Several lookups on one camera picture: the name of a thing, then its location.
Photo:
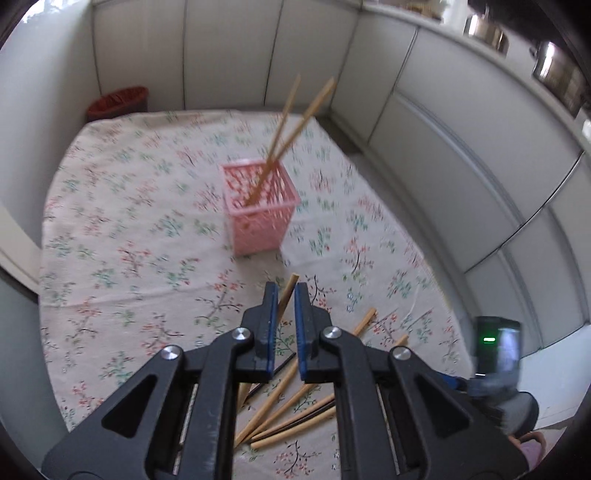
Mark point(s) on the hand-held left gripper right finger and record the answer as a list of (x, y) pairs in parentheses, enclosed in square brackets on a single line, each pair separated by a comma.
[(301, 332)]

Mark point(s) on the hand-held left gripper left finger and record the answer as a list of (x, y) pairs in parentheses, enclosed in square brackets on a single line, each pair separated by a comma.
[(272, 332)]

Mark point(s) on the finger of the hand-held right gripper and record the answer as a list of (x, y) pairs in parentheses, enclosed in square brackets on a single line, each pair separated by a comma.
[(457, 383)]

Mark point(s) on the wooden chopstick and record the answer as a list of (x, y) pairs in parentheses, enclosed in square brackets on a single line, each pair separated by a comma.
[(286, 408), (272, 397), (287, 295), (295, 416), (308, 113), (283, 120), (295, 430)]

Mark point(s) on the pink plastic basket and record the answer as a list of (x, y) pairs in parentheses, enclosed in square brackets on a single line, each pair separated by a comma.
[(258, 230)]

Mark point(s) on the person's right hand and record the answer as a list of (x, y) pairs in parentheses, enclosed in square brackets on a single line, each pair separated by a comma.
[(528, 450)]

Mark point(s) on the black chopstick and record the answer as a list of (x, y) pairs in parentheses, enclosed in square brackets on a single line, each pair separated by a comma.
[(318, 412), (286, 362)]

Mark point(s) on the floral tablecloth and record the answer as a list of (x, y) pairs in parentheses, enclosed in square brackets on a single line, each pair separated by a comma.
[(138, 207)]

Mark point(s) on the white kitchen cabinets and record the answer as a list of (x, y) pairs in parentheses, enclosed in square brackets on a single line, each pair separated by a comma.
[(461, 152)]

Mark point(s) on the white framed glass door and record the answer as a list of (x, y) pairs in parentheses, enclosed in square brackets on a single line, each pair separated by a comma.
[(18, 249)]

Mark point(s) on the red plastic bin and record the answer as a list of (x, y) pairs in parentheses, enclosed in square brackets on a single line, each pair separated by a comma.
[(117, 104)]

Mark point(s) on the steel pot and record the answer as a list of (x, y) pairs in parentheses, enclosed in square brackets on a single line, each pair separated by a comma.
[(487, 32), (556, 74)]

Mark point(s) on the white kitchen countertop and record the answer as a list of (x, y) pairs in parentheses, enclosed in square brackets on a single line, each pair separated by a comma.
[(461, 41)]

